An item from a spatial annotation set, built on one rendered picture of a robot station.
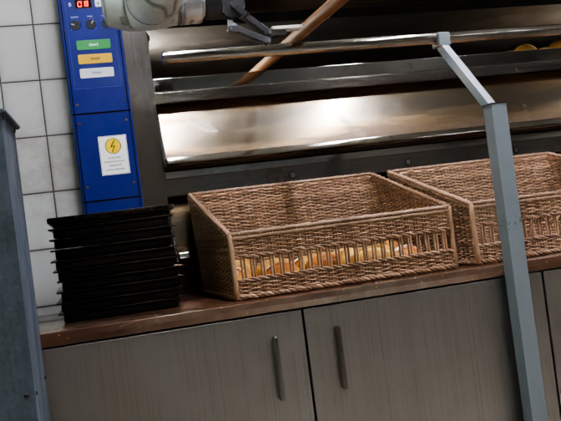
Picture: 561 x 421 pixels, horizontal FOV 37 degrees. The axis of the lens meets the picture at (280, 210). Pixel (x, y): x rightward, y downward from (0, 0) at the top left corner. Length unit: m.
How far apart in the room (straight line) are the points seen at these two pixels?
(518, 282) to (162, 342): 0.82
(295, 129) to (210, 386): 0.90
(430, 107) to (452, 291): 0.79
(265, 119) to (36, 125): 0.63
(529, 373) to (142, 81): 1.26
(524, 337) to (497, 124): 0.49
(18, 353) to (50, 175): 0.87
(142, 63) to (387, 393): 1.11
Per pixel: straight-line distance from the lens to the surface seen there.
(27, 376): 1.56
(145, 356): 1.81
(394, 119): 2.56
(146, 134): 2.37
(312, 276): 1.92
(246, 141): 2.40
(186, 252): 2.32
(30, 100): 2.37
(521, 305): 2.02
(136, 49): 2.41
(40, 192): 2.34
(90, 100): 2.34
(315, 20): 1.95
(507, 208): 2.01
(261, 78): 2.45
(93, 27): 2.38
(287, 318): 1.86
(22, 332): 1.55
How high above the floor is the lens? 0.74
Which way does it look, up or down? 1 degrees up
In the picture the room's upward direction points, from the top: 7 degrees counter-clockwise
